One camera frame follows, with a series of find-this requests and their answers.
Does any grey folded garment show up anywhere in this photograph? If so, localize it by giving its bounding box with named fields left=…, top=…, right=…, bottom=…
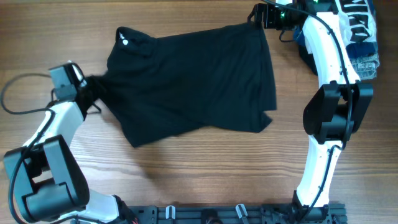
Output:
left=350, top=52, right=380, bottom=80

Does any navy blue folded garment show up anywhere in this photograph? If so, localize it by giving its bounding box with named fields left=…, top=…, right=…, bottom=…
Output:
left=294, top=30, right=378, bottom=76

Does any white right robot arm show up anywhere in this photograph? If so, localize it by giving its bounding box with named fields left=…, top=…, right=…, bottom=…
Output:
left=248, top=1, right=373, bottom=223

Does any white printed folded shirt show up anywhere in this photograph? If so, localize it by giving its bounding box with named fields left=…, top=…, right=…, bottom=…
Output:
left=335, top=0, right=377, bottom=47

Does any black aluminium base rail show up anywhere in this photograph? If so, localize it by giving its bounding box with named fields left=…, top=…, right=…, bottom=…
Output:
left=71, top=203, right=348, bottom=224

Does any black t-shirt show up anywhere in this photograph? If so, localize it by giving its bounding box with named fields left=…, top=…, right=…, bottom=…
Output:
left=86, top=22, right=277, bottom=147

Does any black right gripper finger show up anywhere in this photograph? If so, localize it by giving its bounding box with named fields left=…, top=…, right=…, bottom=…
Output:
left=247, top=3, right=267, bottom=22
left=254, top=11, right=264, bottom=28

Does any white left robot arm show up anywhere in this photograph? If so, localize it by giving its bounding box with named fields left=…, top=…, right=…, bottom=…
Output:
left=4, top=62, right=137, bottom=223

